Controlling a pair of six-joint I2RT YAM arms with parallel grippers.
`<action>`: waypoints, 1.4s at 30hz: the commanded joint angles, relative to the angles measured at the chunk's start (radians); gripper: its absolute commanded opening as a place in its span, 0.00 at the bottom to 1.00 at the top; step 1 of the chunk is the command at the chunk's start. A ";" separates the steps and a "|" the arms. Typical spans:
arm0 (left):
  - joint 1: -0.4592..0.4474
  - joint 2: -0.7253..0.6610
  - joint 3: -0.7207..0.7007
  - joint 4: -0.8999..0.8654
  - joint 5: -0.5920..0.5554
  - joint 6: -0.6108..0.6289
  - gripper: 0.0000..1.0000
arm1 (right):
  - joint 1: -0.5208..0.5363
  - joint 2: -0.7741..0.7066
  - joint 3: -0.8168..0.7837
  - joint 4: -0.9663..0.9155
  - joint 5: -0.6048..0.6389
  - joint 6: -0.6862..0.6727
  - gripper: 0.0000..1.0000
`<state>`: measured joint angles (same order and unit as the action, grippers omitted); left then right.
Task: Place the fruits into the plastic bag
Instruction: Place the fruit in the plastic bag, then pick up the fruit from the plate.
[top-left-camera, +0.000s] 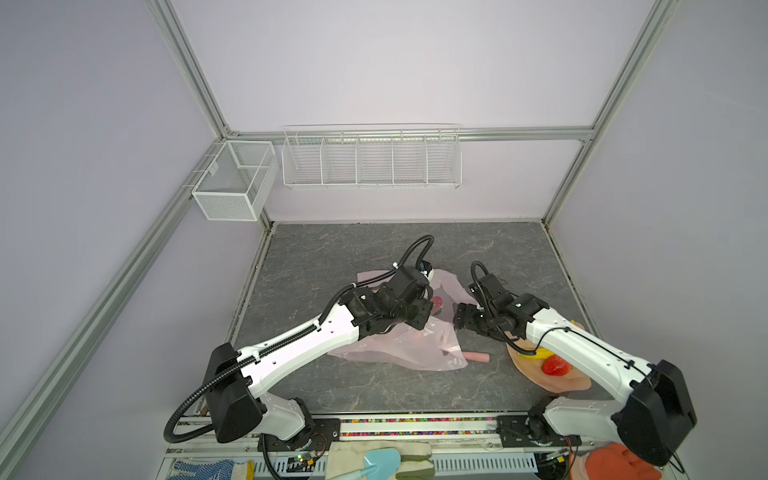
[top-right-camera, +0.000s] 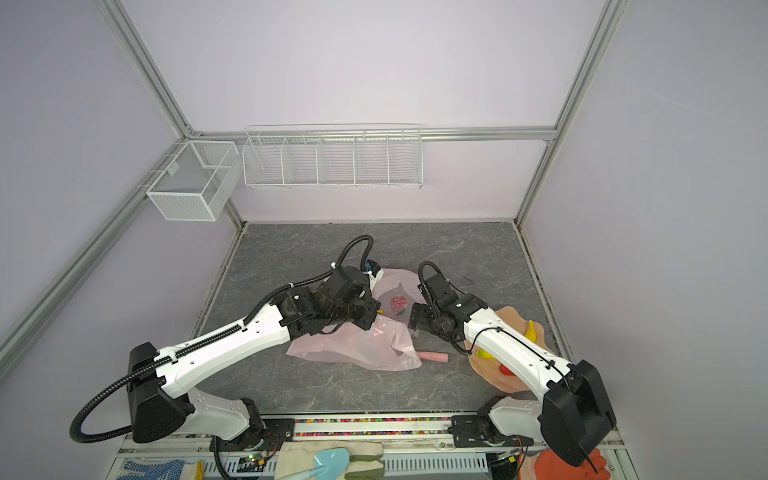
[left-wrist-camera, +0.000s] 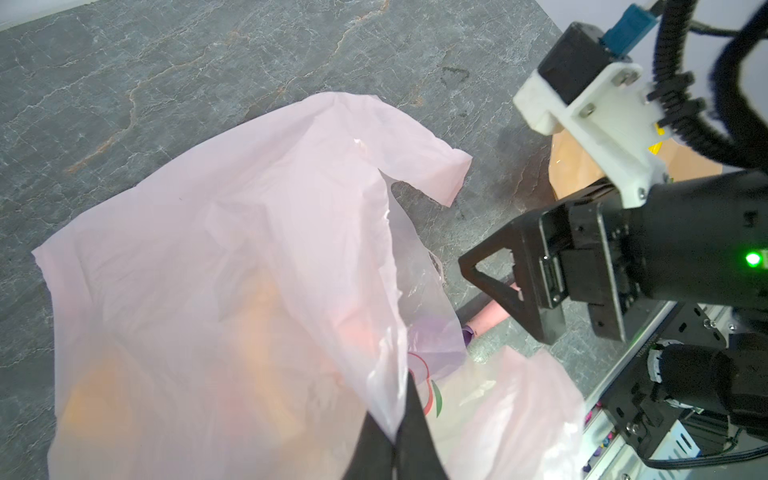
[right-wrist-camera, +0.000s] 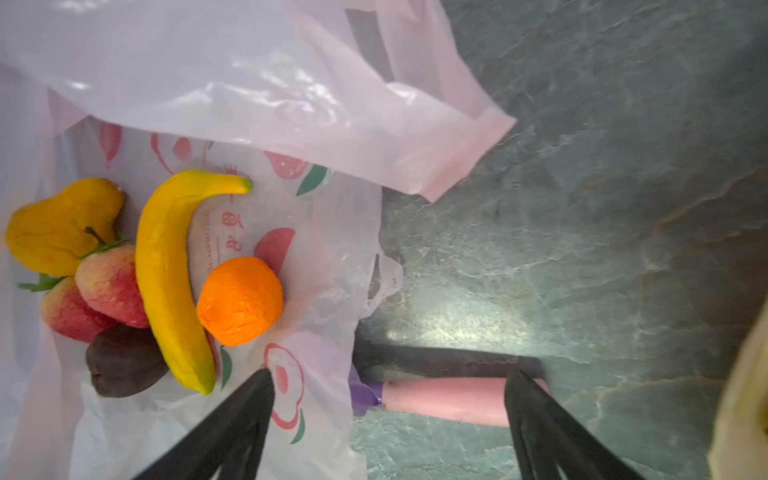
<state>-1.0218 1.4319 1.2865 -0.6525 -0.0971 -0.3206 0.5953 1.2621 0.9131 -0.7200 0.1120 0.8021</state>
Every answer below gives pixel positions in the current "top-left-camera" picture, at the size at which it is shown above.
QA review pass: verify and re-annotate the pink printed plastic bag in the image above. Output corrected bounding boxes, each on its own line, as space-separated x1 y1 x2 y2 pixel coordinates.
329 269 476 371

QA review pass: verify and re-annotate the yellow banana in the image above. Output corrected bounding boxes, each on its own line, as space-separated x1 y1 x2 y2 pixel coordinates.
518 348 554 360

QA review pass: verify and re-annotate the red strawberry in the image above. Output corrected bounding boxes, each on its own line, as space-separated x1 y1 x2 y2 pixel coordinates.
541 355 572 377

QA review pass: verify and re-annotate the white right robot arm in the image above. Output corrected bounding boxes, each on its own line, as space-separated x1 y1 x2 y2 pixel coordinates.
454 272 697 466

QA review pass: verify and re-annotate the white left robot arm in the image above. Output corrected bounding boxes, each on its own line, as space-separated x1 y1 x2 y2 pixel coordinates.
163 261 433 444

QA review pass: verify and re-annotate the beige wavy fruit plate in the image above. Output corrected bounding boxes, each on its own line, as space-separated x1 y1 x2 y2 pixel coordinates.
505 332 592 394

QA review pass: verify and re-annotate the teal plastic trowel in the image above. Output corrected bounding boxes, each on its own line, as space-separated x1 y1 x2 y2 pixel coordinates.
331 448 402 480

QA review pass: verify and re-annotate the beige work glove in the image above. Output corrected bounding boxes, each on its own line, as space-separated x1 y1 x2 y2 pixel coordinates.
325 441 436 479

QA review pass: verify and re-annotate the orange rubber glove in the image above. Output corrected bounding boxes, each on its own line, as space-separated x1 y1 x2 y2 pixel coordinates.
569 443 662 480

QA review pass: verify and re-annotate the blue knitted glove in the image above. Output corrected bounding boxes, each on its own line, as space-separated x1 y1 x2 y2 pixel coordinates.
168 460 235 480

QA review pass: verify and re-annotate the purple scoop pink handle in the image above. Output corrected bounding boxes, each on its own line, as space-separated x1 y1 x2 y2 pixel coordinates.
463 352 490 363

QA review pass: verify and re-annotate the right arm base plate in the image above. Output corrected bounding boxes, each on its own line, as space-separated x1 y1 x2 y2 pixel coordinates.
495 414 582 448

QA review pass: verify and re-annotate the long white wire shelf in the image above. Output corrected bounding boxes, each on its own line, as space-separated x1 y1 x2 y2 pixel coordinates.
282 123 463 189

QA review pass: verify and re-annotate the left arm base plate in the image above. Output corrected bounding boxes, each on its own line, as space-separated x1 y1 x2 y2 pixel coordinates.
258 417 341 453

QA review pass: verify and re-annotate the small white wire basket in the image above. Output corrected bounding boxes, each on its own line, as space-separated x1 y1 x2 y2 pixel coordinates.
192 140 279 222

